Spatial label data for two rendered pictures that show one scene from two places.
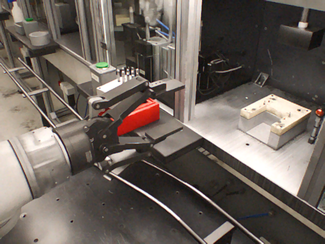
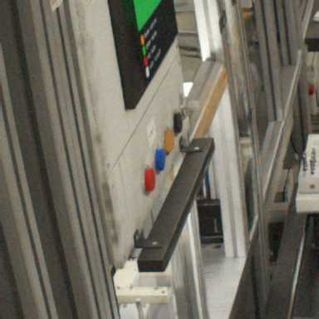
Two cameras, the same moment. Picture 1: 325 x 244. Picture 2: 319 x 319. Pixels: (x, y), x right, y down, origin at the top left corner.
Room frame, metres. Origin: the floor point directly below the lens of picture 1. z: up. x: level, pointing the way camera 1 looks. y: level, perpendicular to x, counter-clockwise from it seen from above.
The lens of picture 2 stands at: (1.69, 1.18, 2.02)
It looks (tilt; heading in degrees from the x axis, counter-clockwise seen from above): 22 degrees down; 236
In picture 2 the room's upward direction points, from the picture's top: 9 degrees counter-clockwise
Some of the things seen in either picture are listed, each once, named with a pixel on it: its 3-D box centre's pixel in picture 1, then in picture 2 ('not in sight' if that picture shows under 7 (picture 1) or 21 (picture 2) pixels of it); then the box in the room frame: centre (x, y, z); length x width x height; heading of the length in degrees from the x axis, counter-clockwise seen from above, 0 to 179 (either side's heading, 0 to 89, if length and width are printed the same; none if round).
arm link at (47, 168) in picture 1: (42, 160); not in sight; (0.31, 0.17, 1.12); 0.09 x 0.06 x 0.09; 39
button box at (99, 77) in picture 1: (106, 82); not in sight; (0.90, 0.19, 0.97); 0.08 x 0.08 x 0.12; 39
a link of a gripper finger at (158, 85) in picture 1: (151, 83); not in sight; (0.44, 0.02, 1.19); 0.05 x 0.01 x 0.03; 129
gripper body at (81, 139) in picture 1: (89, 141); not in sight; (0.36, 0.11, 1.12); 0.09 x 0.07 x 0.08; 129
